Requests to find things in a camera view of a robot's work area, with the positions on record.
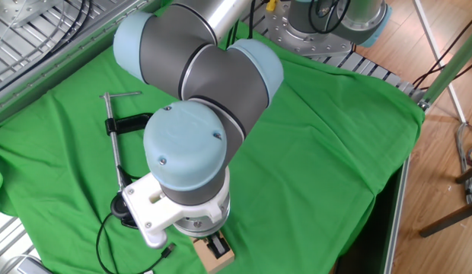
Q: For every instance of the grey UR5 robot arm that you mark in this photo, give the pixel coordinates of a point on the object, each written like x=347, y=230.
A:
x=205, y=76

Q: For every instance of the green frame pole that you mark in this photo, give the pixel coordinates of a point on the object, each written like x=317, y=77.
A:
x=449, y=64

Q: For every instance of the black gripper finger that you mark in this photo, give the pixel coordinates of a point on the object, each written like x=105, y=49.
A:
x=219, y=247

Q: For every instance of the thin white pole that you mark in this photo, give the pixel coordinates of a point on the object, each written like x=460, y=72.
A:
x=437, y=57

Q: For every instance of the light wooden block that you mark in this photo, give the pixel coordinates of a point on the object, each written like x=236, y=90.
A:
x=205, y=259

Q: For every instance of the black metal C-clamp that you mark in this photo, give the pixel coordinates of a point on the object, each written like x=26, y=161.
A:
x=114, y=144

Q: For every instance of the silver mounting plate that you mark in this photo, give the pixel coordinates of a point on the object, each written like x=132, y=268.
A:
x=23, y=11

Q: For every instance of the flat silver device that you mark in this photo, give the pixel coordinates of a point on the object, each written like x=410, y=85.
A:
x=32, y=264

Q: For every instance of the green cloth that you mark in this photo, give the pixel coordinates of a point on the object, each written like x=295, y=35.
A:
x=316, y=152

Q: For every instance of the round black docking station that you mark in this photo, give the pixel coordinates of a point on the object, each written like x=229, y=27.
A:
x=120, y=207

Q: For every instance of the brown wooden chair leg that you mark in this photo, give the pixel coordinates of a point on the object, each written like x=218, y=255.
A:
x=449, y=218
x=468, y=173

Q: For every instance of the yellow plastic object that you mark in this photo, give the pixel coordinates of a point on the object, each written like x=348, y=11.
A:
x=271, y=4

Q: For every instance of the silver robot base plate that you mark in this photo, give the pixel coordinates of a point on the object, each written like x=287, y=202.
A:
x=297, y=34

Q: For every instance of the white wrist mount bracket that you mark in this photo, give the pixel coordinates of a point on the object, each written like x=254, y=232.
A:
x=156, y=213

